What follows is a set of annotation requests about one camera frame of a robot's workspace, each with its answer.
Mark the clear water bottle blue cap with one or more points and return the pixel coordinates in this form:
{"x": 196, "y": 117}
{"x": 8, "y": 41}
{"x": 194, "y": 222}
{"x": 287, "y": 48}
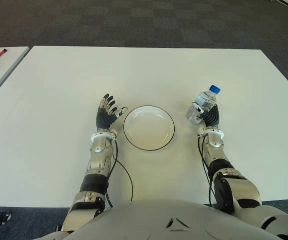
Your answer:
{"x": 206, "y": 98}

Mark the white plate with black rim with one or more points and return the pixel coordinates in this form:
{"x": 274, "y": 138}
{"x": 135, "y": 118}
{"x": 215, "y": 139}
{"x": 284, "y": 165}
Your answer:
{"x": 148, "y": 128}

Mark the right silver black robot arm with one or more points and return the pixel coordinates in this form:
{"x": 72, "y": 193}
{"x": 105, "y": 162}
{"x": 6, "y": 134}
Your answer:
{"x": 214, "y": 145}

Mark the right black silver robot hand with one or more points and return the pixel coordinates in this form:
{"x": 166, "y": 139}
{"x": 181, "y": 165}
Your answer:
{"x": 211, "y": 118}

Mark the red and black marker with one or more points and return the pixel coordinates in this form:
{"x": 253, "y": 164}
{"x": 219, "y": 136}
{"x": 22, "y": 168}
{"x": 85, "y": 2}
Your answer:
{"x": 0, "y": 54}

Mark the left silver black robot arm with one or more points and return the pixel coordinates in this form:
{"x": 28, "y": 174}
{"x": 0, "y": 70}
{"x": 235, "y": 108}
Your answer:
{"x": 98, "y": 150}

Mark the grey robot torso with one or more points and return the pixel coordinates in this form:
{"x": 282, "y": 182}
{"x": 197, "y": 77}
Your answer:
{"x": 158, "y": 220}

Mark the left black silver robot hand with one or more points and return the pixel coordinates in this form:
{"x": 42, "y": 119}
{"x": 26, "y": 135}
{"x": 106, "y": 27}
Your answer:
{"x": 104, "y": 120}

